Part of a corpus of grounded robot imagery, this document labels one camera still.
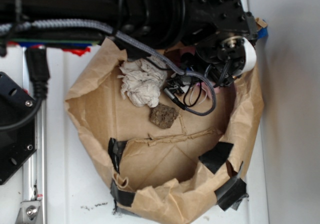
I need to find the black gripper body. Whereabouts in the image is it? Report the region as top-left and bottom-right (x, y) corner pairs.
(182, 0), (258, 87)

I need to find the pink plush bunny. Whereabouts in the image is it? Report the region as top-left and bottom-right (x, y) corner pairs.
(178, 46), (222, 107)

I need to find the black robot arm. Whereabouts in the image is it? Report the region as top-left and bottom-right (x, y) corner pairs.
(0, 0), (258, 86)

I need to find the crumpled white paper towel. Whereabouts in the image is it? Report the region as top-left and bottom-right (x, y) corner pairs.
(117, 56), (168, 108)

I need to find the brown scrubbing pad block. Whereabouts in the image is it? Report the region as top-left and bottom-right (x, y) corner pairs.
(150, 103), (179, 129)

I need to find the brown paper bag bin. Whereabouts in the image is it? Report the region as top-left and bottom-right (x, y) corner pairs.
(65, 39), (264, 224)

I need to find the thin black cable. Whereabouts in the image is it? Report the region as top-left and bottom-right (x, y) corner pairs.
(162, 59), (236, 109)

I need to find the grey braided cable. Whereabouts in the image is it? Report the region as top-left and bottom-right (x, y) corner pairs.
(0, 19), (217, 117)

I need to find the black plug power cable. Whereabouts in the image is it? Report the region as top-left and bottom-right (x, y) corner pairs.
(0, 46), (51, 132)

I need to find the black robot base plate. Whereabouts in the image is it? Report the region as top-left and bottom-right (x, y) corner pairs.
(0, 72), (36, 185)

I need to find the aluminium extrusion rail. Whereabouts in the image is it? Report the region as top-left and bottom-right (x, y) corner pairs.
(21, 46), (47, 224)

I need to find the metal corner bracket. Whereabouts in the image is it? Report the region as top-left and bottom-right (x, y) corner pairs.
(15, 201), (43, 224)

